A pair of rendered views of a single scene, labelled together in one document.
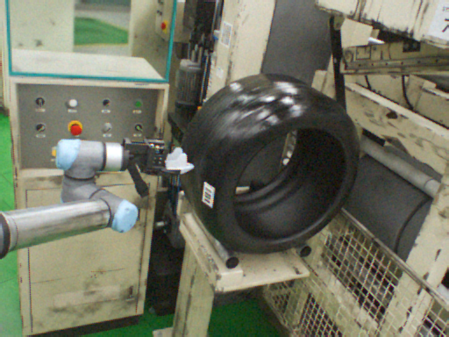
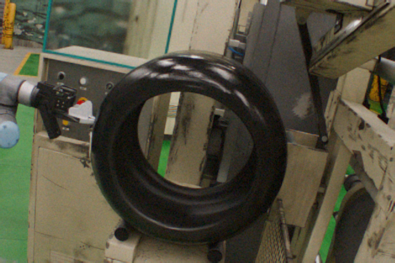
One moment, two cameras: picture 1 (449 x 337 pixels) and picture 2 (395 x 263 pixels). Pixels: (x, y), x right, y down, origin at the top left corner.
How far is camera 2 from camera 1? 0.83 m
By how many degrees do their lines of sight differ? 32
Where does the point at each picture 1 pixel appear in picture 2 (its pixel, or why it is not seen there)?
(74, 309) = not seen: outside the picture
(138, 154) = (48, 95)
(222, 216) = (102, 171)
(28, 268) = (34, 217)
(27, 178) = (41, 137)
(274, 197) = (222, 200)
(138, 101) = not seen: hidden behind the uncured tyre
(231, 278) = (120, 252)
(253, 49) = (214, 37)
